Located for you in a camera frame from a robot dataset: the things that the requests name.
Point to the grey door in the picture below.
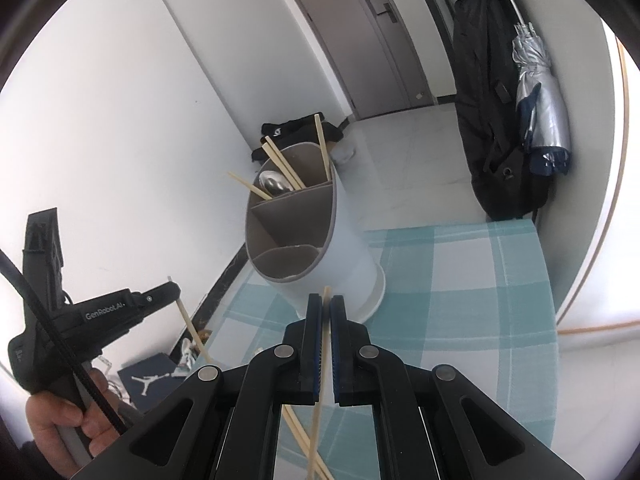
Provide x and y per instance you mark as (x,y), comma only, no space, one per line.
(365,35)

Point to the dark blue shoe box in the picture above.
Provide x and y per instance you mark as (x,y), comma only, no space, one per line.
(150,380)

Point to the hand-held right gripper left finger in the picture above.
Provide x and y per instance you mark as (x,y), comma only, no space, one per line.
(314,350)

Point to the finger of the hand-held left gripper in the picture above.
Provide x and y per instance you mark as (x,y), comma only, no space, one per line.
(155,297)

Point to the person's left hand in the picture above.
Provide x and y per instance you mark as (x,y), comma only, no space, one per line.
(52,417)

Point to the brown suede shoe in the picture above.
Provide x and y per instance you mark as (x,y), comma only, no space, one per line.
(205,335)

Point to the white patterned cloth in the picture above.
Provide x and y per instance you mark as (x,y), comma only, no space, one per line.
(190,355)

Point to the black backpack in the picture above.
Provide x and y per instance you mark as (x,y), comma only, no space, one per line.
(492,110)

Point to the black clothing heap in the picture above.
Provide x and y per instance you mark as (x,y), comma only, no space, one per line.
(295,132)

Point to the teal plaid tablecloth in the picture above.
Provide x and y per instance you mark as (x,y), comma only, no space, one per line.
(465,285)

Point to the white grey utensil holder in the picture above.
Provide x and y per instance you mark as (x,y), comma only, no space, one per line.
(340,255)

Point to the silver folded umbrella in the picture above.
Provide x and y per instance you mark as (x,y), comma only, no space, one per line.
(542,100)

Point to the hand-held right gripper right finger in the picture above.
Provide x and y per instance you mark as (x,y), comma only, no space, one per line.
(339,350)

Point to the metal spoon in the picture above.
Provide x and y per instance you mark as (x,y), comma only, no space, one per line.
(274,184)

